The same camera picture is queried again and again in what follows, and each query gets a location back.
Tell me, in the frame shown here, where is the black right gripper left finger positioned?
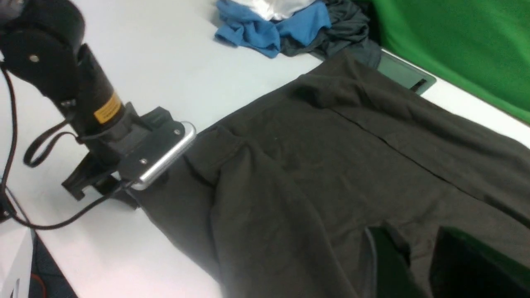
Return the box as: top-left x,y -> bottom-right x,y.
364,226 -> 426,298

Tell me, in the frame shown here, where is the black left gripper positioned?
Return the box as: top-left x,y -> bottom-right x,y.
61,103 -> 179,210

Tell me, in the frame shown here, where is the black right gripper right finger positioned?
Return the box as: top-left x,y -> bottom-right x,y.
429,227 -> 530,298

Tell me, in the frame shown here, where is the dark gray long-sleeved shirt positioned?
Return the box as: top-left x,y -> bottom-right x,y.
138,52 -> 529,298

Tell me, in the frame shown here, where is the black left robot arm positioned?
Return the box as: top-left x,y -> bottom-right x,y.
1,0 -> 187,200

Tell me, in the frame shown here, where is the blue crumpled garment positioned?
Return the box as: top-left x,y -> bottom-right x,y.
214,0 -> 331,58

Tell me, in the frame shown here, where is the green backdrop cloth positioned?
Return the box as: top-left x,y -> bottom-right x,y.
373,0 -> 530,123

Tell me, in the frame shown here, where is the white crumpled garment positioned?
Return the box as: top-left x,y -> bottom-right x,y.
234,0 -> 314,21

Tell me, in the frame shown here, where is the dark slate crumpled garment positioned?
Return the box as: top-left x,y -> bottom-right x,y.
280,0 -> 382,69

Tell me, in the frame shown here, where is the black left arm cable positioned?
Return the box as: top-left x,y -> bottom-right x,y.
0,62 -> 137,231

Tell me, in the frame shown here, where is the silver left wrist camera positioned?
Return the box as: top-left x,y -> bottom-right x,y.
117,121 -> 197,190

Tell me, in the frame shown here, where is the silver table cable hatch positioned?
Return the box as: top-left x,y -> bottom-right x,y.
377,51 -> 437,95

